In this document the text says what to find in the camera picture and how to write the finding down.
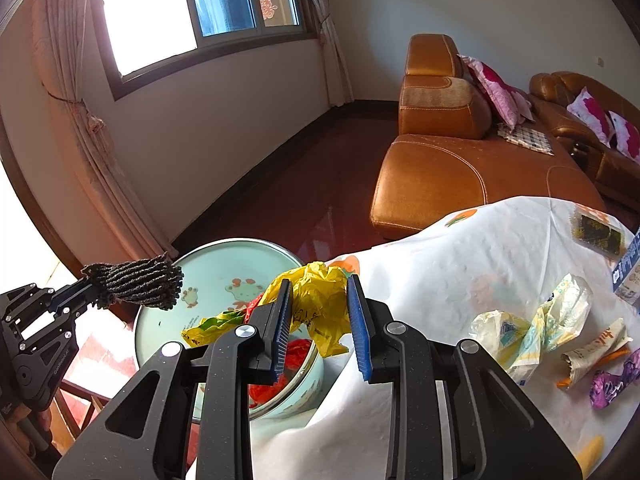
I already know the black foam fruit net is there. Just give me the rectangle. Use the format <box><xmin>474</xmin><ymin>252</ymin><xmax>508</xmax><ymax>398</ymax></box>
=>
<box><xmin>81</xmin><ymin>254</ymin><xmax>183</xmax><ymax>311</ymax></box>

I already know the white yellow plastic bag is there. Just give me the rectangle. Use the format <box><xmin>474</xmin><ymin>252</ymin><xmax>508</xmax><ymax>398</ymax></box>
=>
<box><xmin>470</xmin><ymin>274</ymin><xmax>592</xmax><ymax>386</ymax></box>

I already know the red plastic bag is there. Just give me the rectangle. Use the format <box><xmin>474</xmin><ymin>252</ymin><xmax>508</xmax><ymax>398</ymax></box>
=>
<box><xmin>244</xmin><ymin>286</ymin><xmax>312</xmax><ymax>411</ymax></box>

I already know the yellow sponge cloth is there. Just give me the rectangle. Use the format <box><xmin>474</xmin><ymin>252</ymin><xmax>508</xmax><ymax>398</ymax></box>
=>
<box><xmin>576</xmin><ymin>434</ymin><xmax>604</xmax><ymax>479</ymax></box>

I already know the purple foil wrapper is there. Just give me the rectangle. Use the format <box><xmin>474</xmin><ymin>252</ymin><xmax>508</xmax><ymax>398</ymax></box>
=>
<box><xmin>589</xmin><ymin>350</ymin><xmax>640</xmax><ymax>410</ymax></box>

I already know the beige orange paper wrapper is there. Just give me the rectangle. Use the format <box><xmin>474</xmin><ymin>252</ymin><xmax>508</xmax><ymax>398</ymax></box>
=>
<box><xmin>555</xmin><ymin>318</ymin><xmax>632</xmax><ymax>390</ymax></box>

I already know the teal cartoon trash bin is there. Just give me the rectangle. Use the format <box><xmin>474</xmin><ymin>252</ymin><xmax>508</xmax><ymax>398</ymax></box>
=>
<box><xmin>134</xmin><ymin>238</ymin><xmax>323</xmax><ymax>419</ymax></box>

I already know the wooden chair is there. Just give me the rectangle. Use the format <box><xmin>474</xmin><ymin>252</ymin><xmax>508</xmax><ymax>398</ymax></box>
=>
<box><xmin>14</xmin><ymin>378</ymin><xmax>112</xmax><ymax>461</ymax></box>

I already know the white orange-print tablecloth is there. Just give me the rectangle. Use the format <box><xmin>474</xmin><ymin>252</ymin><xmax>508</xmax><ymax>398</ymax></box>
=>
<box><xmin>252</xmin><ymin>196</ymin><xmax>639</xmax><ymax>479</ymax></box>

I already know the tall white milk carton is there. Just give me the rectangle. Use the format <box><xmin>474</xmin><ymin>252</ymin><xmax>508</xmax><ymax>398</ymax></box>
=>
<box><xmin>612</xmin><ymin>232</ymin><xmax>640</xmax><ymax>310</ymax></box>

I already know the seaweed snack packet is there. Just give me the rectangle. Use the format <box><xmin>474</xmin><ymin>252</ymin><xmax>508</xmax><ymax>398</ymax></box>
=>
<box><xmin>572</xmin><ymin>210</ymin><xmax>624</xmax><ymax>260</ymax></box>

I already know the brown leather chaise sofa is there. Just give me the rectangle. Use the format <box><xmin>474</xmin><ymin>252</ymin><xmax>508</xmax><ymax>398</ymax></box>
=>
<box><xmin>370</xmin><ymin>34</ymin><xmax>605</xmax><ymax>240</ymax></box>

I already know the checkered cloth on sofa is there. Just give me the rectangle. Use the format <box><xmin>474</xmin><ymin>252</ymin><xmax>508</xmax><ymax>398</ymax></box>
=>
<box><xmin>497</xmin><ymin>122</ymin><xmax>554</xmax><ymax>156</ymax></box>

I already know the pink pillow on chaise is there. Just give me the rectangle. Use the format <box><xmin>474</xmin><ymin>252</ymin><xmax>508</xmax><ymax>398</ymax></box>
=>
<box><xmin>459</xmin><ymin>54</ymin><xmax>534</xmax><ymax>131</ymax></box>

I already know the brown leather back sofa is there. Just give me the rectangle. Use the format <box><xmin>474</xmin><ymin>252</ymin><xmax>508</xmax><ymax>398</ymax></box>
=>
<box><xmin>529</xmin><ymin>72</ymin><xmax>639</xmax><ymax>210</ymax></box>

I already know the pink white pillow middle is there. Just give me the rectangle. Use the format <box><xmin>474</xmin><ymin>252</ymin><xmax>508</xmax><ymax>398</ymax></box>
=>
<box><xmin>608</xmin><ymin>112</ymin><xmax>640</xmax><ymax>164</ymax></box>

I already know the pink white pillow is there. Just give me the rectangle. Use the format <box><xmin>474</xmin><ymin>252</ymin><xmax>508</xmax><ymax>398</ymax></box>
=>
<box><xmin>608</xmin><ymin>112</ymin><xmax>640</xmax><ymax>164</ymax></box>
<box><xmin>566</xmin><ymin>87</ymin><xmax>615</xmax><ymax>148</ymax></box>

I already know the pink white pillow left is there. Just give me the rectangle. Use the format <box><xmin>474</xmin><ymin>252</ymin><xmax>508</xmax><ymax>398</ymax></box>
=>
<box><xmin>566</xmin><ymin>87</ymin><xmax>615</xmax><ymax>148</ymax></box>

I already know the pink right curtain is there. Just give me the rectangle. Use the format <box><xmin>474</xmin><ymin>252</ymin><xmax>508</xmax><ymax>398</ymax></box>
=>
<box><xmin>311</xmin><ymin>0</ymin><xmax>354</xmax><ymax>106</ymax></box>

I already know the window with dark frame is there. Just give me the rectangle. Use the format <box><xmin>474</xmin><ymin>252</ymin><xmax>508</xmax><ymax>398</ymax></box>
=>
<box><xmin>91</xmin><ymin>0</ymin><xmax>317</xmax><ymax>100</ymax></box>

